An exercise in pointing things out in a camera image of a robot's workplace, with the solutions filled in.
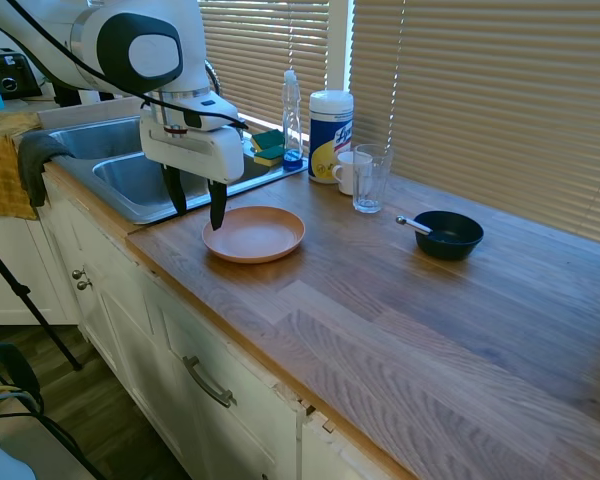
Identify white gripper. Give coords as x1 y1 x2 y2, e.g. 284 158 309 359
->
139 109 246 232

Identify orange plastic plate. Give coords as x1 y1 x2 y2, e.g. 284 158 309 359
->
202 205 307 265

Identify stainless steel double sink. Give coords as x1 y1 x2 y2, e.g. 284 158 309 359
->
44 114 309 226

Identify chrome sink faucet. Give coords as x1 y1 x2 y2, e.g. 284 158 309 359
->
203 58 225 99

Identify white ceramic mug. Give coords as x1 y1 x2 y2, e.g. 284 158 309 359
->
331 151 374 196

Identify yellow green sponge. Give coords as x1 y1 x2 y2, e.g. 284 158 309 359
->
251 129 285 153
253 144 286 169

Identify clear dish soap bottle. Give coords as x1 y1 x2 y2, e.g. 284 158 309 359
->
281 69 304 172

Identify Lysol wipes canister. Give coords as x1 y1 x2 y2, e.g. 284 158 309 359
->
307 89 355 185

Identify white kitchen cabinets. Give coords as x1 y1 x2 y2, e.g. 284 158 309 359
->
0 164 381 480

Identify tan window blind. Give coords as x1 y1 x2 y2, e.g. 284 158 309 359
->
198 0 331 126
350 0 600 249

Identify grey dish cloth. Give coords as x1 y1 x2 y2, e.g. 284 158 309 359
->
18 130 76 209

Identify clear drinking glass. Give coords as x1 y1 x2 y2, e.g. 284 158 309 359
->
352 143 395 215

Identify black tripod leg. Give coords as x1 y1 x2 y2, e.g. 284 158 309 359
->
0 232 84 372

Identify yellow towel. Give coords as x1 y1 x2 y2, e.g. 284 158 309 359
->
0 112 44 221

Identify metal spoon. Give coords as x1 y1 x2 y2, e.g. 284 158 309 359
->
395 214 434 236

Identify black silver toaster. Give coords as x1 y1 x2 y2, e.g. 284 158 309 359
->
0 47 44 100

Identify dark blue bowl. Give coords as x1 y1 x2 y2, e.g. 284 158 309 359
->
413 210 485 262

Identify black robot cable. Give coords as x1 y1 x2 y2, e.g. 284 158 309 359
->
0 0 250 132

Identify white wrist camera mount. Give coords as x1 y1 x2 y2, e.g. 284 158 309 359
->
182 95 241 134

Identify metal bar cabinet handle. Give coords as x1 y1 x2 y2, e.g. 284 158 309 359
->
182 355 237 409

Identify black equipment frame with cables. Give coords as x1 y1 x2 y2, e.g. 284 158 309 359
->
0 342 106 480

